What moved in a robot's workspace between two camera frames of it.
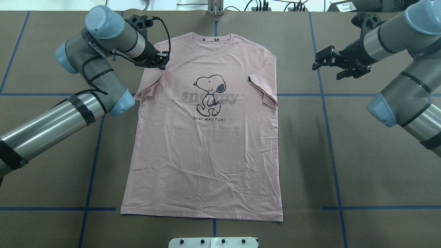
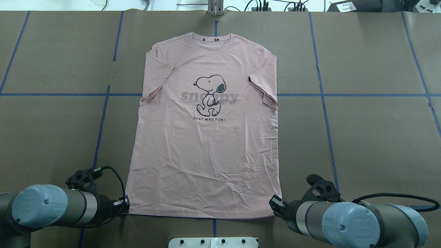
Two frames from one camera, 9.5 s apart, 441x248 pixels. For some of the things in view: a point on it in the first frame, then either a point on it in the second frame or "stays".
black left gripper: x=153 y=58 → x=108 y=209
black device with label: x=356 y=6 stays
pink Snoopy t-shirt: x=204 y=140 stays
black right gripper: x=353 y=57 → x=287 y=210
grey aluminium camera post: x=215 y=8 stays
